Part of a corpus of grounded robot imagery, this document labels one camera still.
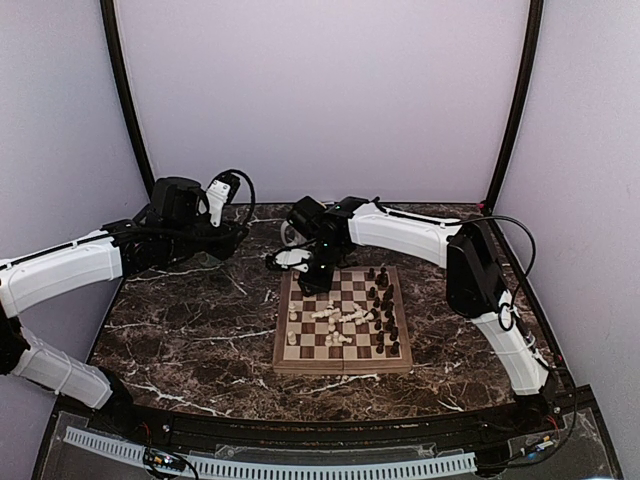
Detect black frame post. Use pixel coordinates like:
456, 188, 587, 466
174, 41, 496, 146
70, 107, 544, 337
99, 0, 155, 197
484, 0, 544, 214

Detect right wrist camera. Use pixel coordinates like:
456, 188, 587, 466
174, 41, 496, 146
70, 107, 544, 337
287, 196, 328, 238

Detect white chess bishop lying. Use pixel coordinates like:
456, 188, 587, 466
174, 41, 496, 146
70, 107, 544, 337
311, 308, 340, 320

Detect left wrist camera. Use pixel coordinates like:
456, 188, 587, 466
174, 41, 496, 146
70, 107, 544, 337
151, 177, 205, 222

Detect white cable duct strip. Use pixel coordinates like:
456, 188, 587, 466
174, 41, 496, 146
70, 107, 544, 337
63, 427, 477, 479

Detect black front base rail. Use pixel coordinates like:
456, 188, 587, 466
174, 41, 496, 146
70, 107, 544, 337
125, 375, 595, 451

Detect wooden chess board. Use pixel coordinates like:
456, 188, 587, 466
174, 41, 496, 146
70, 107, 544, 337
273, 266, 413, 375

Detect black frame post left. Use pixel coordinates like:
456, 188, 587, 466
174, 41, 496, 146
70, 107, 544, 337
99, 0, 155, 197

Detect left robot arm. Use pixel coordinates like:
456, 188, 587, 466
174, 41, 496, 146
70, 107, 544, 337
1, 214, 248, 436

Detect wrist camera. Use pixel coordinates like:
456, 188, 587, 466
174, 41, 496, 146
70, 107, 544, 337
151, 177, 205, 222
287, 196, 328, 238

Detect black frame post right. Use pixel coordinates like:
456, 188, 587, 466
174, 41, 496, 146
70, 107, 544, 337
484, 0, 544, 214

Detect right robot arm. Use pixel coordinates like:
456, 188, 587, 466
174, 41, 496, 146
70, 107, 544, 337
287, 196, 552, 434

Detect yellow inside patterned mug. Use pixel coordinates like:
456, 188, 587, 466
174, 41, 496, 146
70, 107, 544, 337
280, 220, 306, 247

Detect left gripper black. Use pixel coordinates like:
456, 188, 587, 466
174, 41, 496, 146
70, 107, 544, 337
164, 216, 248, 260

